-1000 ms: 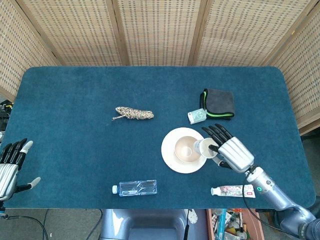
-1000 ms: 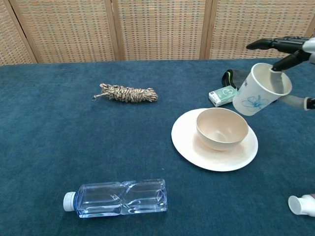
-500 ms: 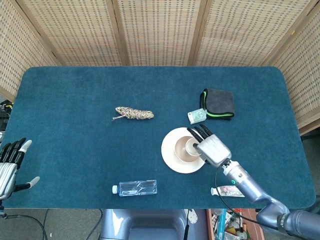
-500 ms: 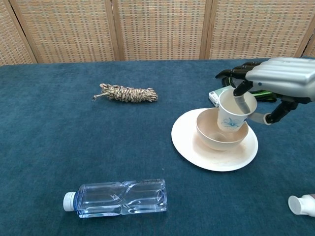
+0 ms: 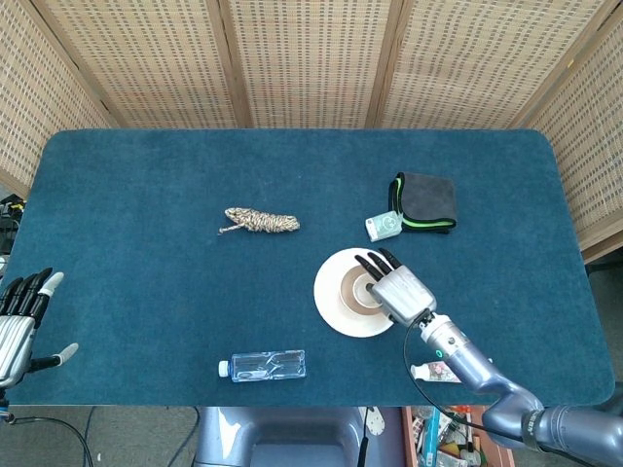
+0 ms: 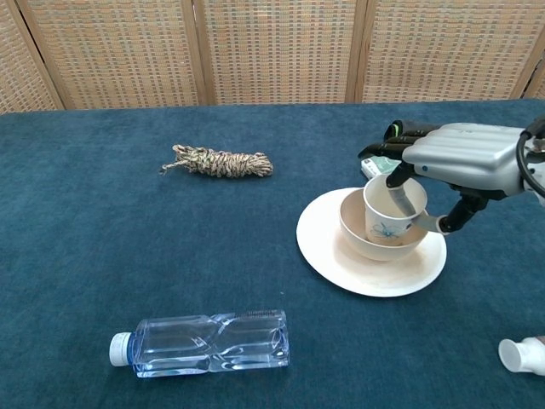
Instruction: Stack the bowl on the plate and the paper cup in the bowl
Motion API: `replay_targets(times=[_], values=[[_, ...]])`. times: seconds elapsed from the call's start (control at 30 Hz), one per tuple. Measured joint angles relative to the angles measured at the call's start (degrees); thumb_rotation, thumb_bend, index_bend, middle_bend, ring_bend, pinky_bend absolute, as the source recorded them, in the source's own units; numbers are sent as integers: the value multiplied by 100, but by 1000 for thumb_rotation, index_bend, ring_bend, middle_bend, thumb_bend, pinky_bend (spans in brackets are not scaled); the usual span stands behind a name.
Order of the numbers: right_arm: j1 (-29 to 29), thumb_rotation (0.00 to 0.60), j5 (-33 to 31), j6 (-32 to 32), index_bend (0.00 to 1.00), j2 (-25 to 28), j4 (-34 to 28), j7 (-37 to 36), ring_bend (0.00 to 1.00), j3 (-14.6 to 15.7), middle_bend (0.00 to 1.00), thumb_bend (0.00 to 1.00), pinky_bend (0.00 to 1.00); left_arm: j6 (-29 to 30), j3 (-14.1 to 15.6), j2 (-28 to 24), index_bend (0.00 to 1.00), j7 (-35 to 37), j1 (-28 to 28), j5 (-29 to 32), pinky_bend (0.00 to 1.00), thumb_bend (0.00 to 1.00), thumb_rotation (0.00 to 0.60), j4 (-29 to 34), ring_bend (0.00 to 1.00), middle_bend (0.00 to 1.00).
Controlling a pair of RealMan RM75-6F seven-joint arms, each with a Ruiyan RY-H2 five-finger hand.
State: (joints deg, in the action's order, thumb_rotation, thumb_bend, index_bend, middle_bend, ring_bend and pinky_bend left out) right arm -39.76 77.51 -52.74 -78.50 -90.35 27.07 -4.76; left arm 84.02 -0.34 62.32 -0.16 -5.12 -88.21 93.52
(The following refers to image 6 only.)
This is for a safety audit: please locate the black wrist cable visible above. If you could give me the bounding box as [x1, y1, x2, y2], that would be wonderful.
[516, 127, 545, 193]

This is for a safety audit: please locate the wicker folding screen panel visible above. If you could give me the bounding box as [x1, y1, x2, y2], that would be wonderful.
[0, 0, 65, 114]
[14, 0, 205, 111]
[193, 0, 367, 107]
[355, 0, 545, 103]
[522, 55, 545, 100]

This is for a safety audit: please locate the beige braided rope bundle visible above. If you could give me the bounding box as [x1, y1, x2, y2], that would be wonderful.
[160, 143, 274, 180]

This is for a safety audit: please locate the clear plastic water bottle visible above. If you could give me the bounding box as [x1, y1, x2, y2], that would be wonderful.
[109, 308, 291, 379]

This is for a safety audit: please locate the black and green strap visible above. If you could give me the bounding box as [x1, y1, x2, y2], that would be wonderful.
[383, 119, 404, 142]

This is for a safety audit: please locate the round white plate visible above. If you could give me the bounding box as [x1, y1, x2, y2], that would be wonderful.
[295, 186, 449, 298]

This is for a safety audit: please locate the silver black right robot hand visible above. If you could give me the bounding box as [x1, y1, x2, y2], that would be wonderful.
[357, 121, 529, 236]

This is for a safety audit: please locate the beige bowl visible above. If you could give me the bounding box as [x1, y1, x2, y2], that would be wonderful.
[338, 189, 429, 262]

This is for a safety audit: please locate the blue felt table mat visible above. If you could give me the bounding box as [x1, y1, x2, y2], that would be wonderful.
[0, 98, 545, 409]

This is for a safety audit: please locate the small green tissue pack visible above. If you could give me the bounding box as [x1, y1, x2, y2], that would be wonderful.
[360, 155, 401, 180]

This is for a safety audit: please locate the white paper cup blue flower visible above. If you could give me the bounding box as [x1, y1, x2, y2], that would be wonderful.
[363, 173, 428, 247]

